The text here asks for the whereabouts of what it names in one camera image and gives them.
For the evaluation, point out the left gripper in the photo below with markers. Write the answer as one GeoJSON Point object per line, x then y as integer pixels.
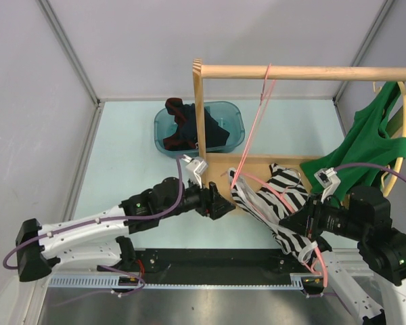
{"type": "Point", "coordinates": [211, 204]}

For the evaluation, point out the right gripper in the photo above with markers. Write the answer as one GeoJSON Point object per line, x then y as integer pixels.
{"type": "Point", "coordinates": [306, 219]}

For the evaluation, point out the striped black white top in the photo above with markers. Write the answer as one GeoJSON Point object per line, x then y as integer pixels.
{"type": "Point", "coordinates": [280, 196]}

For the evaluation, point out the thick pink hanger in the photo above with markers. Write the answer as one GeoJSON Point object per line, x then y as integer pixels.
{"type": "Point", "coordinates": [316, 265]}

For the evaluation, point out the navy tank top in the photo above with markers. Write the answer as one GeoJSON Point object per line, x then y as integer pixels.
{"type": "Point", "coordinates": [186, 136]}

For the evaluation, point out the yellow hanger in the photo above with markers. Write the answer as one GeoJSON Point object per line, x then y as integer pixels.
{"type": "Point", "coordinates": [400, 130]}

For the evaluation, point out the green tank top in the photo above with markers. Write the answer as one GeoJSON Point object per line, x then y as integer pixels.
{"type": "Point", "coordinates": [367, 141]}

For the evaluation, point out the thin pink wire hanger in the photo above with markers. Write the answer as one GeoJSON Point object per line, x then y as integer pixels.
{"type": "Point", "coordinates": [265, 97]}

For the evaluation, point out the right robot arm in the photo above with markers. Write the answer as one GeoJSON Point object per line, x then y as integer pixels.
{"type": "Point", "coordinates": [382, 247]}

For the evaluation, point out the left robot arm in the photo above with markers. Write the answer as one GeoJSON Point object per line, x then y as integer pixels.
{"type": "Point", "coordinates": [102, 240]}

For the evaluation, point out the wooden clothes rack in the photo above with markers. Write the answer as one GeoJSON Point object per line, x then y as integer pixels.
{"type": "Point", "coordinates": [218, 164]}

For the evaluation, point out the teal plastic basin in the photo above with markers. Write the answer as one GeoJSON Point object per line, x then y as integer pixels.
{"type": "Point", "coordinates": [225, 113]}

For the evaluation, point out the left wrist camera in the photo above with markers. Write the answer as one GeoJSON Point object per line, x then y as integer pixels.
{"type": "Point", "coordinates": [195, 168]}

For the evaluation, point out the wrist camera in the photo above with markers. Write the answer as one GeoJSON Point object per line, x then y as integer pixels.
{"type": "Point", "coordinates": [195, 168]}
{"type": "Point", "coordinates": [329, 180]}

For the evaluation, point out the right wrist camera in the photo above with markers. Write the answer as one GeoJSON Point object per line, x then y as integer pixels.
{"type": "Point", "coordinates": [329, 180]}

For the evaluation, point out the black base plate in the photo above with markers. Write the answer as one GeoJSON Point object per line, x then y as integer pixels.
{"type": "Point", "coordinates": [219, 267]}

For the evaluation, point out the white cable duct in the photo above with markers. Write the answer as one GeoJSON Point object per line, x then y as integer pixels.
{"type": "Point", "coordinates": [117, 283]}

